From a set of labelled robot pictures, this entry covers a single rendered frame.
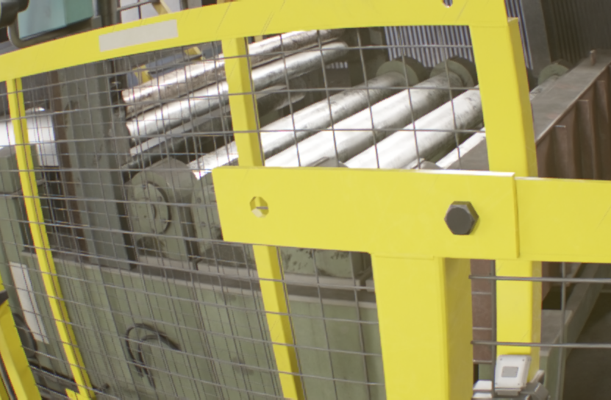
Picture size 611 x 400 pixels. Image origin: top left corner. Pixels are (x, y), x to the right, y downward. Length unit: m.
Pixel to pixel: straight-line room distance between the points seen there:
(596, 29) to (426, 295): 11.04
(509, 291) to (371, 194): 0.50
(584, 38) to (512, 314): 10.65
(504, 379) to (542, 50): 10.32
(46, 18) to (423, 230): 2.71
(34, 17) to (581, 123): 2.22
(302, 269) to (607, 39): 9.03
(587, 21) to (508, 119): 10.63
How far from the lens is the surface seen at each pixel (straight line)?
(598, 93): 3.77
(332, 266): 2.84
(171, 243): 3.22
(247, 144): 2.24
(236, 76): 2.21
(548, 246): 0.50
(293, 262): 2.92
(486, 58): 0.93
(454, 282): 0.55
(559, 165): 2.94
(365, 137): 3.65
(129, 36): 1.20
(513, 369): 1.02
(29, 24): 3.25
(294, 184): 0.56
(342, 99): 4.23
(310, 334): 2.93
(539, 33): 11.23
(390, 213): 0.53
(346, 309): 2.81
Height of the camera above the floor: 1.99
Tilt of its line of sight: 17 degrees down
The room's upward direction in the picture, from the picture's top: 8 degrees counter-clockwise
